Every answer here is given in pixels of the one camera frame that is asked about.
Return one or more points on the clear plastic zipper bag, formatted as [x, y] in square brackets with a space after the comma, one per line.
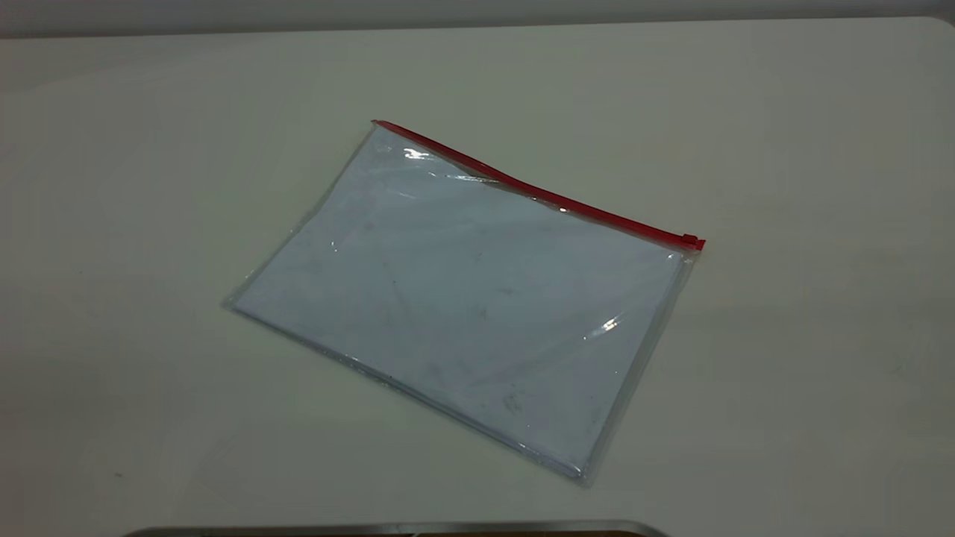
[477, 298]

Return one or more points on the red zipper slider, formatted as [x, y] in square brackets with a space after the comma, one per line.
[692, 242]

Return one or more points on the white paper stack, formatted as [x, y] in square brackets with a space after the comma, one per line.
[462, 313]

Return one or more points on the grey metal base edge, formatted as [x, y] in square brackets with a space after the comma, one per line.
[373, 530]

